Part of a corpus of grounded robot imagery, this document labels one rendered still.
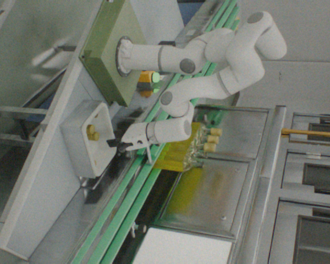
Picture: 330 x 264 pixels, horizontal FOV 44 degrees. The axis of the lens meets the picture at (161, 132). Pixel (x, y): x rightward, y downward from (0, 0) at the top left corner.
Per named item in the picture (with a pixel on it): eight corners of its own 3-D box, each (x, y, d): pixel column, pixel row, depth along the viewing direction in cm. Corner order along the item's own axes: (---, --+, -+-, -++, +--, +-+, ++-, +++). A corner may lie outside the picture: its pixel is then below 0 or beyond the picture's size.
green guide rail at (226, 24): (136, 154, 165) (155, 157, 162) (136, 153, 165) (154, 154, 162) (229, 8, 297) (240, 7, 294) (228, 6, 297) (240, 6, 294)
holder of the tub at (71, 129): (79, 187, 152) (98, 190, 149) (59, 125, 137) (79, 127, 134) (99, 158, 165) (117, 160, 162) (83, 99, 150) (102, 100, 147)
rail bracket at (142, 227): (111, 236, 153) (145, 243, 148) (108, 224, 149) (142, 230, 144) (116, 229, 156) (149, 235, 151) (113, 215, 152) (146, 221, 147)
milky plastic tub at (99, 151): (76, 176, 149) (97, 180, 146) (60, 125, 136) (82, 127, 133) (98, 148, 162) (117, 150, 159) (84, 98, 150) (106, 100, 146)
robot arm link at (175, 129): (184, 91, 132) (197, 102, 140) (156, 96, 138) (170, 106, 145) (182, 135, 127) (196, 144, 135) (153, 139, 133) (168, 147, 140)
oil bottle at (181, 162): (141, 167, 172) (190, 173, 164) (138, 157, 168) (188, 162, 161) (146, 158, 176) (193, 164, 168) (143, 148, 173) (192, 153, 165)
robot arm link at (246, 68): (225, 69, 141) (203, 38, 132) (282, 37, 133) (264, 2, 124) (234, 99, 129) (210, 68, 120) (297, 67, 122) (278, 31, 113)
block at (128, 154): (115, 158, 164) (131, 160, 161) (111, 139, 158) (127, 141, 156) (119, 153, 166) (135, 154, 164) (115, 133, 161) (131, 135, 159)
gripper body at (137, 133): (154, 150, 136) (126, 154, 142) (164, 132, 143) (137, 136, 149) (144, 132, 132) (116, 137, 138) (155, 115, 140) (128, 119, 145)
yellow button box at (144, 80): (136, 87, 192) (151, 87, 189) (133, 72, 188) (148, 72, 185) (142, 80, 197) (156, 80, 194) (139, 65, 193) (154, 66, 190)
